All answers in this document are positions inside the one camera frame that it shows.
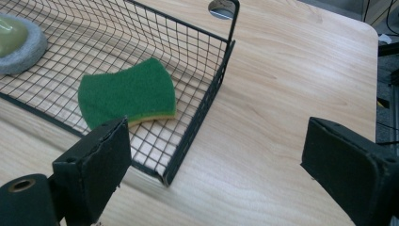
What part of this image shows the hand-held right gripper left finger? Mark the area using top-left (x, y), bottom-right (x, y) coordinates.
top-left (51, 115), bottom-right (133, 226)

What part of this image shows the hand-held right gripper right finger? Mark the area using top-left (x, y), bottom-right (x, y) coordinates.
top-left (300, 116), bottom-right (399, 226)

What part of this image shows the yellow and green sponge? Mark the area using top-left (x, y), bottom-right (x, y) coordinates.
top-left (77, 56), bottom-right (178, 132)

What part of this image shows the black wire mesh basket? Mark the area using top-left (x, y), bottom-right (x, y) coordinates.
top-left (0, 0), bottom-right (241, 188)

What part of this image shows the green bowl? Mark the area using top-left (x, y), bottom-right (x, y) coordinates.
top-left (0, 12), bottom-right (49, 76)

